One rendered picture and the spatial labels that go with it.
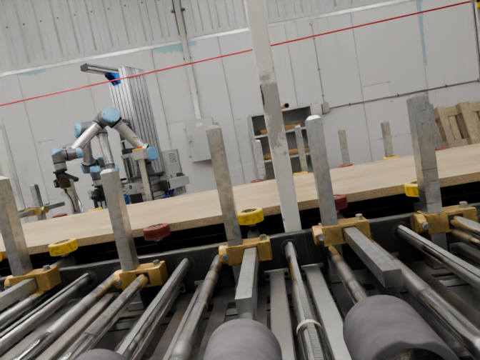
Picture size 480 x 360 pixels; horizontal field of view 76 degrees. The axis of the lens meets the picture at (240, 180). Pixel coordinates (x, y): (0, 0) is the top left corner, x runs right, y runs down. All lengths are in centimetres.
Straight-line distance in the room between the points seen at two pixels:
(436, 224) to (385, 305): 44
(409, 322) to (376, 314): 4
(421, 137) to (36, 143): 521
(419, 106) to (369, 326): 56
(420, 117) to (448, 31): 515
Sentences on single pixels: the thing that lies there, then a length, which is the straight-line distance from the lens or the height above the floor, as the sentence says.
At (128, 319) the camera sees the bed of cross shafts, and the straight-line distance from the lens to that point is 94.
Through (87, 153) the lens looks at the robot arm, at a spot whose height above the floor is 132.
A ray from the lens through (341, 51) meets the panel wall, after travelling 518.
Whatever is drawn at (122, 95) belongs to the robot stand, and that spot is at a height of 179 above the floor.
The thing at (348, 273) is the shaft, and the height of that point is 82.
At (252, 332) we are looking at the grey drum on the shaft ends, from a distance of 45.
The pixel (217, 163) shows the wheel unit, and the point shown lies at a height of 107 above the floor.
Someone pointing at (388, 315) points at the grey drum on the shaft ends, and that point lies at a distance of 45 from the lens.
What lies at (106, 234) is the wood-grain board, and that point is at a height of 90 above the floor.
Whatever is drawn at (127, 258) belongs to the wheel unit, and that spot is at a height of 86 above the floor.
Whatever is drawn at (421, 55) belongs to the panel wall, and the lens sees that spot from 568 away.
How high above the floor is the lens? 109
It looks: 5 degrees down
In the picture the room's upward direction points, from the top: 11 degrees counter-clockwise
